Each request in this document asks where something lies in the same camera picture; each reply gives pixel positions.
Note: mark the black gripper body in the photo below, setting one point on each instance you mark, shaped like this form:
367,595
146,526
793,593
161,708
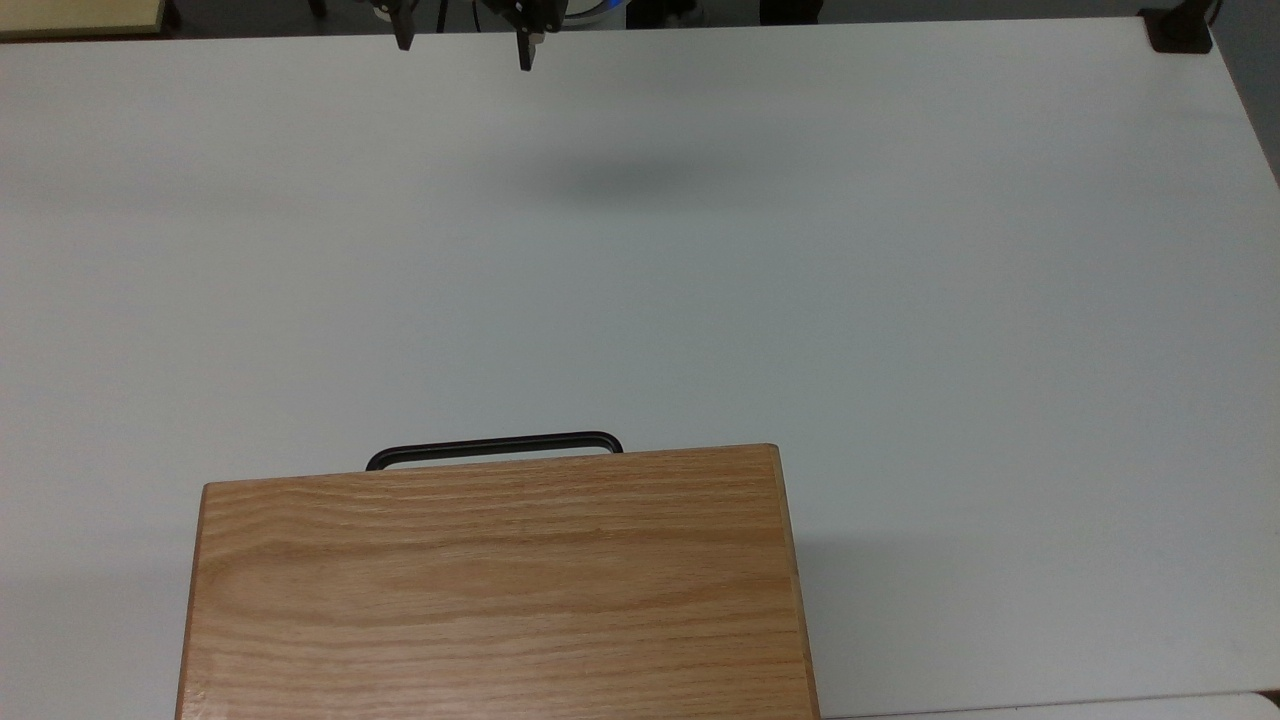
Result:
520,10

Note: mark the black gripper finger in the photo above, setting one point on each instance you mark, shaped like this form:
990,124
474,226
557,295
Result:
403,28
525,50

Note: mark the light wooden side table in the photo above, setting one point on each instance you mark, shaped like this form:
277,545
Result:
80,15

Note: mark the black table clamp mount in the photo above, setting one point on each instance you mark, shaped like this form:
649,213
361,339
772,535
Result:
1178,28

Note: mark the oak wooden drawer cabinet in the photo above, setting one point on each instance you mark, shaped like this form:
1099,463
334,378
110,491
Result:
500,590

